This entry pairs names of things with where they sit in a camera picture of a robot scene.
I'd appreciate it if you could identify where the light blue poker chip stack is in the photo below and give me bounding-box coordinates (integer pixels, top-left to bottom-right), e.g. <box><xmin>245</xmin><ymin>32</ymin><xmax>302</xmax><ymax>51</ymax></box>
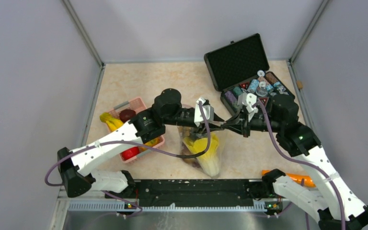
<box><xmin>247</xmin><ymin>79</ymin><xmax>259</xmax><ymax>93</ymax></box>

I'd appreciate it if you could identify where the purple poker chip stack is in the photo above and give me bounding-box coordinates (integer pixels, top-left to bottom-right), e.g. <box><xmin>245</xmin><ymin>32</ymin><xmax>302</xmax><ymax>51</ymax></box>
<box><xmin>225</xmin><ymin>91</ymin><xmax>238</xmax><ymax>107</ymax></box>

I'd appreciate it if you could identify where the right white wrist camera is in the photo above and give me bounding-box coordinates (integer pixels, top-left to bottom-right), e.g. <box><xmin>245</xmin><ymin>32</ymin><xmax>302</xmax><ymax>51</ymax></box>
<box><xmin>238</xmin><ymin>92</ymin><xmax>258</xmax><ymax>122</ymax></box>

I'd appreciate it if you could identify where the yellow napa cabbage toy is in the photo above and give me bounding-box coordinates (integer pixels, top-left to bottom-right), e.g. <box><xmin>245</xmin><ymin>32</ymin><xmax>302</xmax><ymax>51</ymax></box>
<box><xmin>183</xmin><ymin>133</ymin><xmax>221</xmax><ymax>178</ymax></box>

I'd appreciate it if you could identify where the green poker chip stack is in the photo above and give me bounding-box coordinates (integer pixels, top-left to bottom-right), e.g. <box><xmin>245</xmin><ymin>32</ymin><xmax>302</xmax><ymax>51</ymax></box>
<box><xmin>232</xmin><ymin>86</ymin><xmax>243</xmax><ymax>98</ymax></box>

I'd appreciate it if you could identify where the clear zip top bag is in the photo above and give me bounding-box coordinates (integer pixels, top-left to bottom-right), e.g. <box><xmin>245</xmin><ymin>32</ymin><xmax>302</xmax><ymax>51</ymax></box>
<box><xmin>177</xmin><ymin>104</ymin><xmax>229</xmax><ymax>178</ymax></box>

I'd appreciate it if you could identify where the yellow banana bunch toy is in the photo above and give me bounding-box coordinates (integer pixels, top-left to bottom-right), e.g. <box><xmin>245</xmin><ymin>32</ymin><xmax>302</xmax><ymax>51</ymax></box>
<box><xmin>100</xmin><ymin>112</ymin><xmax>124</xmax><ymax>132</ymax></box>

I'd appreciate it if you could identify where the pink plastic food basket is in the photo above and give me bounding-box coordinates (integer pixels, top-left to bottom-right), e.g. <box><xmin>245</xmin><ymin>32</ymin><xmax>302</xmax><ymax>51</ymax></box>
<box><xmin>107</xmin><ymin>96</ymin><xmax>166</xmax><ymax>164</ymax></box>

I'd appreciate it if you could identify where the dark red plum toy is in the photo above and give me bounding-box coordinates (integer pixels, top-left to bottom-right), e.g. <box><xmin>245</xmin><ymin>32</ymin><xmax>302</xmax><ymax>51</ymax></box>
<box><xmin>119</xmin><ymin>109</ymin><xmax>137</xmax><ymax>123</ymax></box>

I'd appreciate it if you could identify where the orange spiky fruit toy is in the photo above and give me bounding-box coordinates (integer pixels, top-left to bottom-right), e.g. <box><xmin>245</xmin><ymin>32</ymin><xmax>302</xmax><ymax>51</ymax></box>
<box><xmin>139</xmin><ymin>137</ymin><xmax>160</xmax><ymax>152</ymax></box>

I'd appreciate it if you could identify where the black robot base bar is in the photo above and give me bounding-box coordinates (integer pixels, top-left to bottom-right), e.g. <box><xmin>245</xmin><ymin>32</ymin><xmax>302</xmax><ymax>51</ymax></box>
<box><xmin>130</xmin><ymin>178</ymin><xmax>267</xmax><ymax>208</ymax></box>

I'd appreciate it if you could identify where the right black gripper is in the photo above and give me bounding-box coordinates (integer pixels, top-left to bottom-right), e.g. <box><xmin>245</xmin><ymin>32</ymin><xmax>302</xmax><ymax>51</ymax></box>
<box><xmin>221</xmin><ymin>107</ymin><xmax>283</xmax><ymax>138</ymax></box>

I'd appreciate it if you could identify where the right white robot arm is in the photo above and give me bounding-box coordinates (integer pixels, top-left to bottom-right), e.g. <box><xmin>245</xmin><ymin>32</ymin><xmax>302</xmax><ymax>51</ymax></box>
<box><xmin>222</xmin><ymin>92</ymin><xmax>368</xmax><ymax>230</ymax></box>

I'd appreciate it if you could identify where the red apple toy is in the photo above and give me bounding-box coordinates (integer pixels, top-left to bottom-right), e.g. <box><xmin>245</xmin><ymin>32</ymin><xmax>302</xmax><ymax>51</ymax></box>
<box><xmin>120</xmin><ymin>147</ymin><xmax>140</xmax><ymax>161</ymax></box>

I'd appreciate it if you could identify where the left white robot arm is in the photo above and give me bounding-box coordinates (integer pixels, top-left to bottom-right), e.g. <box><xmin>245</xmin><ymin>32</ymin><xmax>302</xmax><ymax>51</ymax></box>
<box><xmin>57</xmin><ymin>88</ymin><xmax>222</xmax><ymax>198</ymax></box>

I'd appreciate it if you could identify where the black poker chip case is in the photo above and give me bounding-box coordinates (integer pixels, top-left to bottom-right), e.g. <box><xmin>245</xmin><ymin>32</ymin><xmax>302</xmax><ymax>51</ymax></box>
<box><xmin>204</xmin><ymin>33</ymin><xmax>296</xmax><ymax>115</ymax></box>

